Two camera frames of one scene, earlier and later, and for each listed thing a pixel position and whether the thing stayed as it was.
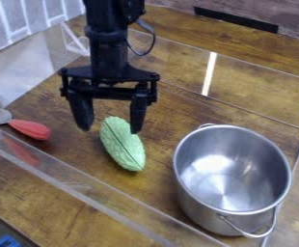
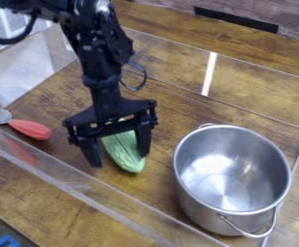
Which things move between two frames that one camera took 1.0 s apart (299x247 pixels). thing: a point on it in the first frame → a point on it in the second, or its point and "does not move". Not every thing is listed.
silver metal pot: (232, 174) does not move
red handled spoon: (31, 129) does not move
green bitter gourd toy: (124, 147) does not move
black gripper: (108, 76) → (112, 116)
